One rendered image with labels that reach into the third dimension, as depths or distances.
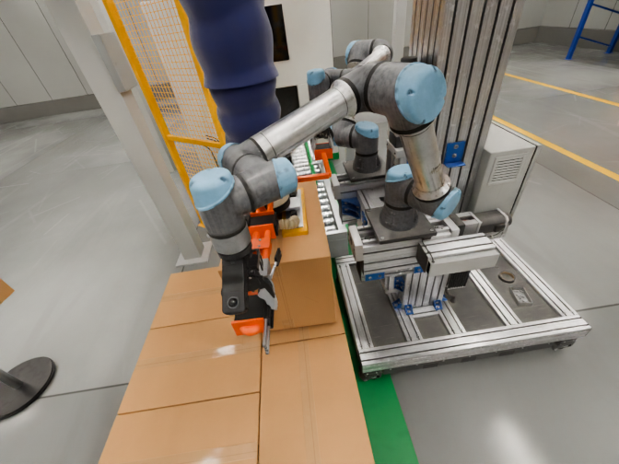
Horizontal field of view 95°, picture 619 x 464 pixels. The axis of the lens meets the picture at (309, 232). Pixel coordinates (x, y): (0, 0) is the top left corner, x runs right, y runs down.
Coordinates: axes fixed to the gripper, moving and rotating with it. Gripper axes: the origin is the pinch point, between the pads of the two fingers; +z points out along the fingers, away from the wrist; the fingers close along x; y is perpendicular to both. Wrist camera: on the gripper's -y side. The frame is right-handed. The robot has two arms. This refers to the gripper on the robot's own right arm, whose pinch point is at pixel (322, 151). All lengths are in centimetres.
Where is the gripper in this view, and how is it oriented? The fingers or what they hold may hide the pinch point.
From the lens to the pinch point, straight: 143.7
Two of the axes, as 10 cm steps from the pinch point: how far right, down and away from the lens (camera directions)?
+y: 0.7, 6.2, -7.8
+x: 9.9, -1.4, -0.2
